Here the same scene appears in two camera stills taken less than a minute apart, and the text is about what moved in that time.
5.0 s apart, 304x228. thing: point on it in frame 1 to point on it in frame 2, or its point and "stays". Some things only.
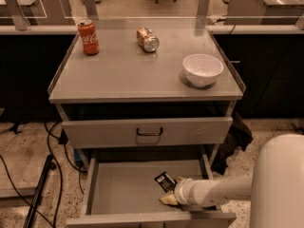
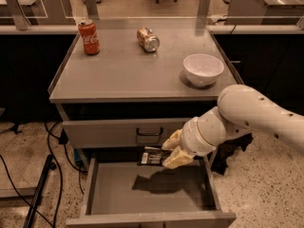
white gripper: x=182 y=191 to x=192 y=139
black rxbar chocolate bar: x=165 y=181 to x=154 y=156
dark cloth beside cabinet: x=237 y=137 stays
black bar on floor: x=50 y=165 stays
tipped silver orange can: x=147 y=40 stays
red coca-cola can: x=86 y=28 stays
